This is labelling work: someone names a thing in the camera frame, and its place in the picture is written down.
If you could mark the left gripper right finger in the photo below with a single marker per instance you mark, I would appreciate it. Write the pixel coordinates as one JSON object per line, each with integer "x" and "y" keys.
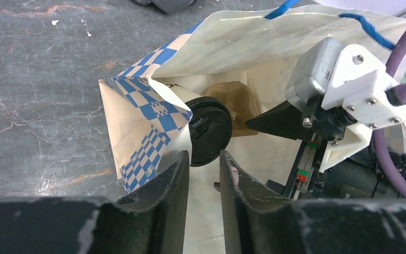
{"x": 255, "y": 218}

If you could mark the printed paper takeout bag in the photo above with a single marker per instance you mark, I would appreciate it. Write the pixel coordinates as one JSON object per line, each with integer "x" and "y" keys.
{"x": 253, "y": 48}

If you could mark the black plastic cup lid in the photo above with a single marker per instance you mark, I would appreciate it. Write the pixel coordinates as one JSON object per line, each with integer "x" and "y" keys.
{"x": 210, "y": 129}

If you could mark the white paper coffee cup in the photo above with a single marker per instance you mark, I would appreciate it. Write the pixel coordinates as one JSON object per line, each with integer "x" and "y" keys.
{"x": 184, "y": 94}

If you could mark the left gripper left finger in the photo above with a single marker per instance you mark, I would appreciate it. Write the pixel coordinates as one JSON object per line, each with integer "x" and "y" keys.
{"x": 157, "y": 211}

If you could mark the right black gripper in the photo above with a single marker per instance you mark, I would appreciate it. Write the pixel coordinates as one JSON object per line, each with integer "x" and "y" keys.
{"x": 359, "y": 176}

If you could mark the dark grey cloth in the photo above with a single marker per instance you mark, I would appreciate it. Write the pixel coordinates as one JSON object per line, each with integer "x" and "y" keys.
{"x": 167, "y": 6}

